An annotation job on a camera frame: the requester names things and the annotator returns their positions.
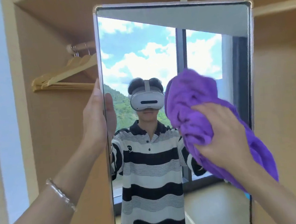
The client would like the person's left hand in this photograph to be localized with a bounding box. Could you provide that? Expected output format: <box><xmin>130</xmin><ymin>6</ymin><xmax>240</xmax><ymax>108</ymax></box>
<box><xmin>78</xmin><ymin>78</ymin><xmax>108</xmax><ymax>152</ymax></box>

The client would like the person's left forearm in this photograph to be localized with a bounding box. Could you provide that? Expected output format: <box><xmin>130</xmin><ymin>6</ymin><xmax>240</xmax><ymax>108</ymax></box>
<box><xmin>0</xmin><ymin>140</ymin><xmax>113</xmax><ymax>224</ymax></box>

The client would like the silver bead bracelet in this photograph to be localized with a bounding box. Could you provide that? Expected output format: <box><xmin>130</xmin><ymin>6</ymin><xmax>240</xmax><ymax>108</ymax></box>
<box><xmin>45</xmin><ymin>176</ymin><xmax>77</xmax><ymax>214</ymax></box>

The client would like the light wooden clothes hanger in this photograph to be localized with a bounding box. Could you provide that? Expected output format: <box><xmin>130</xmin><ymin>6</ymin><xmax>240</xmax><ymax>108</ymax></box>
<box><xmin>31</xmin><ymin>69</ymin><xmax>96</xmax><ymax>95</ymax></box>
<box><xmin>43</xmin><ymin>50</ymin><xmax>99</xmax><ymax>87</ymax></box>
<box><xmin>34</xmin><ymin>52</ymin><xmax>99</xmax><ymax>90</ymax></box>

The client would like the light wooden open wardrobe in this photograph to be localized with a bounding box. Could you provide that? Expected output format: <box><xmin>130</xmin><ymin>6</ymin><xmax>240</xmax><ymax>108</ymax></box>
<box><xmin>1</xmin><ymin>0</ymin><xmax>296</xmax><ymax>224</ymax></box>

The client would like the wooden clothes rail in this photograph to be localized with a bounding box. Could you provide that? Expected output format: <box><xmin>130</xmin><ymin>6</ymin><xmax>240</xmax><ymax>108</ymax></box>
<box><xmin>66</xmin><ymin>41</ymin><xmax>97</xmax><ymax>53</ymax></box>

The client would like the tall frameless rectangular mirror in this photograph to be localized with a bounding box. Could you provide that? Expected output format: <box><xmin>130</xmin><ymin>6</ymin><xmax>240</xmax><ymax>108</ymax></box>
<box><xmin>93</xmin><ymin>0</ymin><xmax>269</xmax><ymax>224</ymax></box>

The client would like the person's right hand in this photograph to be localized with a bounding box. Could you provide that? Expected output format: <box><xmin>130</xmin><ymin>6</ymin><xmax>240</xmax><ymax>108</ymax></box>
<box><xmin>190</xmin><ymin>100</ymin><xmax>255</xmax><ymax>175</ymax></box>

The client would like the purple microfibre cloth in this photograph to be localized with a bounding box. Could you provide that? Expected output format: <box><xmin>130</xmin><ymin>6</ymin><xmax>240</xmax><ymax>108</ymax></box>
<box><xmin>162</xmin><ymin>63</ymin><xmax>280</xmax><ymax>198</ymax></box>

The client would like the person's right forearm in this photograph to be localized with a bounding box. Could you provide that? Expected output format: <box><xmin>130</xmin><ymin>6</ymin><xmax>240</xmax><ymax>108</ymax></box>
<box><xmin>228</xmin><ymin>153</ymin><xmax>296</xmax><ymax>224</ymax></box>

